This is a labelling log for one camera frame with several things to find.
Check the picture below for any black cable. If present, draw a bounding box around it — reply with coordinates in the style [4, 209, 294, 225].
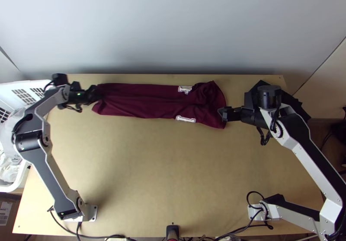
[47, 205, 83, 241]
[256, 126, 272, 146]
[57, 102, 83, 113]
[246, 190, 274, 230]

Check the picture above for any cardboard box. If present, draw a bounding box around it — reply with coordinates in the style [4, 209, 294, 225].
[0, 193, 23, 235]

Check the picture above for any white laundry basket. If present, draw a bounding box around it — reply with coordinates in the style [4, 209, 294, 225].
[0, 79, 52, 193]

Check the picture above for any maroon t-shirt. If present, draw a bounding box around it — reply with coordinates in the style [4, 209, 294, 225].
[91, 80, 227, 130]

